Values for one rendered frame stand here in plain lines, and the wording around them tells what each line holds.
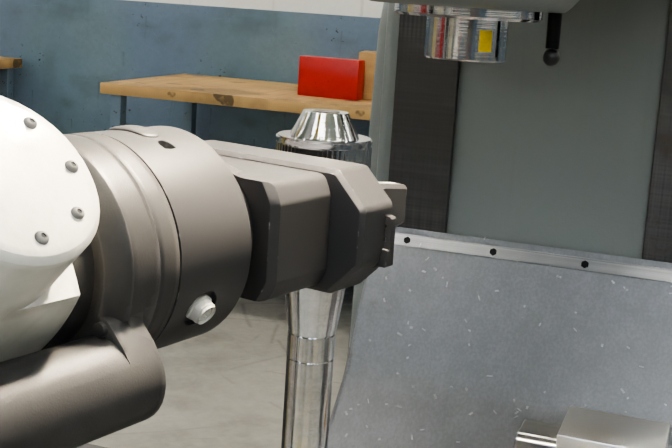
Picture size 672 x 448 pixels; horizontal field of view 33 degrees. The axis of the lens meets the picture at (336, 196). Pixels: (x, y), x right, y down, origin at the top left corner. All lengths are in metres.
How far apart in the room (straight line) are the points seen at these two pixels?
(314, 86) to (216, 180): 4.14
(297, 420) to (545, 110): 0.53
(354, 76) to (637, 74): 3.52
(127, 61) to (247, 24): 0.67
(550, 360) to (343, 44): 4.17
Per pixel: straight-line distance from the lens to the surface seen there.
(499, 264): 1.05
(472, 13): 0.62
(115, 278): 0.39
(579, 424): 0.69
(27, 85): 5.92
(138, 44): 5.56
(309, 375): 0.56
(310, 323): 0.55
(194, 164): 0.43
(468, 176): 1.05
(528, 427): 0.75
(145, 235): 0.39
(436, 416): 1.02
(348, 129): 0.54
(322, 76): 4.55
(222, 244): 0.42
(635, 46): 1.02
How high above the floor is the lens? 1.32
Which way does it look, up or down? 10 degrees down
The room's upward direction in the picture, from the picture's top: 4 degrees clockwise
